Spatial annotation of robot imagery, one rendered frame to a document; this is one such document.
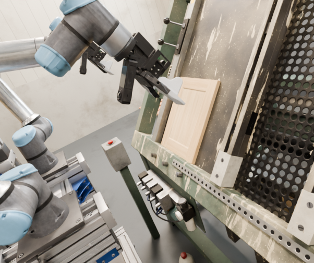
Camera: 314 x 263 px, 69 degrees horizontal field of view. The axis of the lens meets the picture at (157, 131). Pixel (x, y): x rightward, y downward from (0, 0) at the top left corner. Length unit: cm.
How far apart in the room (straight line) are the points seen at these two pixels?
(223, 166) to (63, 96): 392
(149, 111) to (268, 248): 109
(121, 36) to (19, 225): 53
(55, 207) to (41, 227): 7
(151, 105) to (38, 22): 327
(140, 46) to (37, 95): 399
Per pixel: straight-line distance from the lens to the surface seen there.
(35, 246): 91
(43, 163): 132
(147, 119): 159
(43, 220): 89
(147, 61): 59
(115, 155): 151
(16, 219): 71
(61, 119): 460
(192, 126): 115
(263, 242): 84
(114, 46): 56
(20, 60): 71
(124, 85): 59
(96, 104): 465
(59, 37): 56
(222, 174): 89
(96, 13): 56
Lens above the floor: 154
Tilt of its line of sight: 25 degrees down
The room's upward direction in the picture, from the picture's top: 20 degrees counter-clockwise
